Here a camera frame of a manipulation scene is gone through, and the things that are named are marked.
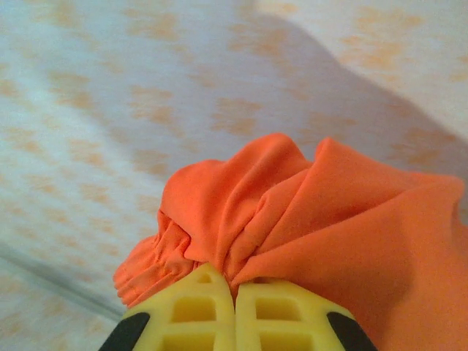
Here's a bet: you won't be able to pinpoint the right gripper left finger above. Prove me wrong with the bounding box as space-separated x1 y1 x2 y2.
97 262 236 351

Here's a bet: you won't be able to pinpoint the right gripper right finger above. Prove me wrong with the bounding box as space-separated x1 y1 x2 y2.
233 279 378 351

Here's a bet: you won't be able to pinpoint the red-orange shorts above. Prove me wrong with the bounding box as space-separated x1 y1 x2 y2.
112 132 468 351

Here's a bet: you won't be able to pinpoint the aluminium frame post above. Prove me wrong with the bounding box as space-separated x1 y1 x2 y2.
0 244 127 322

